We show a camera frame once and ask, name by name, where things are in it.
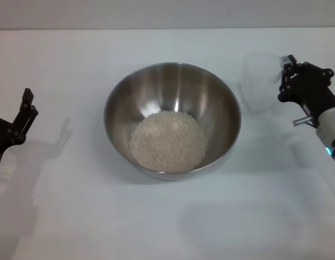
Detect white rice grains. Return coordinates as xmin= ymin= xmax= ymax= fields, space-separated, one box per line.
xmin=128 ymin=109 xmax=209 ymax=173

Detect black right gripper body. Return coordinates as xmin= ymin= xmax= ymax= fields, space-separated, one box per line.
xmin=286 ymin=77 xmax=335 ymax=128

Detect clear plastic measuring cup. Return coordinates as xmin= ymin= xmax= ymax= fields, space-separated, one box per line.
xmin=242 ymin=51 xmax=293 ymax=114

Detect stainless steel mixing bowl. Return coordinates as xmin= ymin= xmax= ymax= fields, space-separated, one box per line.
xmin=103 ymin=62 xmax=242 ymax=181

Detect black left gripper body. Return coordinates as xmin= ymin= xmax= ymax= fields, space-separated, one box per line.
xmin=0 ymin=116 xmax=15 ymax=179

